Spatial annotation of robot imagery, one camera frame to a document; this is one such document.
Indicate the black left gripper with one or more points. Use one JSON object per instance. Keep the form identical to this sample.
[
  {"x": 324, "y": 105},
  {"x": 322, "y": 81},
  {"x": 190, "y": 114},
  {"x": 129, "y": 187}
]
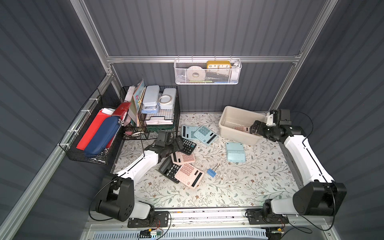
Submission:
[{"x": 177, "y": 143}]

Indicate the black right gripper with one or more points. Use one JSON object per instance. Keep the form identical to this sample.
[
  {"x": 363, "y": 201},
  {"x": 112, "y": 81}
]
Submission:
[{"x": 257, "y": 127}]

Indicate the pink calculator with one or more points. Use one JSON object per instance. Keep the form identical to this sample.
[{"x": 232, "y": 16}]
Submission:
[
  {"x": 189, "y": 175},
  {"x": 179, "y": 158},
  {"x": 243, "y": 129}
]

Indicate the black calculator front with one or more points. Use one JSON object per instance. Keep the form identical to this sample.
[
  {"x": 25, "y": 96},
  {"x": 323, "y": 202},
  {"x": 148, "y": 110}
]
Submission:
[{"x": 169, "y": 169}]

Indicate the black calculator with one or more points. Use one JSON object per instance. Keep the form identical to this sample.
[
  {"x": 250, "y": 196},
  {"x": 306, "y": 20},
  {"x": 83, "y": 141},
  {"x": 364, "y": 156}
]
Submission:
[
  {"x": 188, "y": 147},
  {"x": 169, "y": 169}
]

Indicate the teal calculator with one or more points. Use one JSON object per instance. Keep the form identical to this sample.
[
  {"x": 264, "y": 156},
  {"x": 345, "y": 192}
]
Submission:
[
  {"x": 188, "y": 132},
  {"x": 205, "y": 135}
]

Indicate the pink calculator front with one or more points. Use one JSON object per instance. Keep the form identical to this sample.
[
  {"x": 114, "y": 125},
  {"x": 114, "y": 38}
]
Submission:
[{"x": 189, "y": 175}]

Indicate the teal calculator face down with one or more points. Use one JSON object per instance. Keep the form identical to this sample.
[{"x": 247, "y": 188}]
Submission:
[{"x": 235, "y": 152}]

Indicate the beige plastic storage box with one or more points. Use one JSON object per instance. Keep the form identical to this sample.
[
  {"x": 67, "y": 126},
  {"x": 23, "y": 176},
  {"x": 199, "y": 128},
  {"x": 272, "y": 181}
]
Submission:
[{"x": 234, "y": 117}]

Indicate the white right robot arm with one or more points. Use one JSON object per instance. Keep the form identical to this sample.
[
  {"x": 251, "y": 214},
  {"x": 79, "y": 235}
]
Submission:
[{"x": 318, "y": 194}]

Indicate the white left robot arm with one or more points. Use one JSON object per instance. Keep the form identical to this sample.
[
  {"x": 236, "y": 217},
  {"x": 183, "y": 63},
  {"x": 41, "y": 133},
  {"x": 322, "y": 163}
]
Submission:
[{"x": 116, "y": 198}]

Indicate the black calculator back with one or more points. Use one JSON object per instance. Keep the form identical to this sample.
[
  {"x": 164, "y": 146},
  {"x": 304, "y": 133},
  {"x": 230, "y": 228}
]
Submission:
[{"x": 188, "y": 147}]

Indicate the floral table mat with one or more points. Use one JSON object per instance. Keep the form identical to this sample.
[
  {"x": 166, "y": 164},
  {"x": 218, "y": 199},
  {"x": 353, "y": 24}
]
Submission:
[{"x": 264, "y": 175}]

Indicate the blue binder clip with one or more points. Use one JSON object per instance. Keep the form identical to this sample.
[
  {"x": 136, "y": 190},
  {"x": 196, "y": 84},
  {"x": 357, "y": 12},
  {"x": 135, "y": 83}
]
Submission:
[{"x": 212, "y": 171}]

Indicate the white pencil case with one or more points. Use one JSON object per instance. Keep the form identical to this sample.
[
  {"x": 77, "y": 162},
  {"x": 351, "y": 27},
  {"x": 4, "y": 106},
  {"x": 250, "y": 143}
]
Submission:
[{"x": 151, "y": 96}]

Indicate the colourful books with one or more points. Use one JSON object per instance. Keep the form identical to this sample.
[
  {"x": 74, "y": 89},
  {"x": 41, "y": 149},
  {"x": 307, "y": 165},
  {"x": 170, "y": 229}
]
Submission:
[{"x": 136, "y": 103}]

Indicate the red folder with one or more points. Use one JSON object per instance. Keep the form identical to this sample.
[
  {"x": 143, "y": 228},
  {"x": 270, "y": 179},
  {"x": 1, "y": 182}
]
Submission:
[{"x": 121, "y": 111}]

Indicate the blue pencil pouch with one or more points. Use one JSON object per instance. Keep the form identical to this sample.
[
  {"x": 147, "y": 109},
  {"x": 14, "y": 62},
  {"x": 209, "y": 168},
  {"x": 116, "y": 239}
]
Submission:
[{"x": 103, "y": 136}]

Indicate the white tape roll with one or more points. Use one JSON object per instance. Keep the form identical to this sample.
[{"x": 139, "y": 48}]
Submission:
[{"x": 195, "y": 74}]

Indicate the yellow clock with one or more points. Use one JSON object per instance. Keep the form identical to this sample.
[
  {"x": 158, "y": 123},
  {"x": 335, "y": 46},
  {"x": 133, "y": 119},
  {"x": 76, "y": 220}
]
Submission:
[{"x": 219, "y": 64}]

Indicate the small circuit board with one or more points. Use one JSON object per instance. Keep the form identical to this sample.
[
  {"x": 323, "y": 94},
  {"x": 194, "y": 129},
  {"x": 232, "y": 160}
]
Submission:
[{"x": 151, "y": 234}]

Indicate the black wire desk organizer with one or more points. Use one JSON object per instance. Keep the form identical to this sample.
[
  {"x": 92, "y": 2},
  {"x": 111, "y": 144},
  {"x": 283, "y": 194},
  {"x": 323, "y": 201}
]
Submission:
[{"x": 148, "y": 125}]

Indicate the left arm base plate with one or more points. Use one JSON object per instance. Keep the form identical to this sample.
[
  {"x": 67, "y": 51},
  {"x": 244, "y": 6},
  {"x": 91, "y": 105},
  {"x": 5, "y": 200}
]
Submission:
[{"x": 155, "y": 219}]

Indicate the white wire wall basket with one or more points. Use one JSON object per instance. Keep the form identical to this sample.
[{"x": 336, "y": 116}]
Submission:
[{"x": 213, "y": 76}]

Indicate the black wire side basket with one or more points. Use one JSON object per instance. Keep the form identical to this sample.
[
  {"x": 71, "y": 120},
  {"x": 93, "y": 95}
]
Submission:
[{"x": 75, "y": 142}]

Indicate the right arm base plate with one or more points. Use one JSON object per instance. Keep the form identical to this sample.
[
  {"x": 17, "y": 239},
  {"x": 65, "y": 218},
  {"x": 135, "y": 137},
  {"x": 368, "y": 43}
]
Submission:
[{"x": 259, "y": 217}]

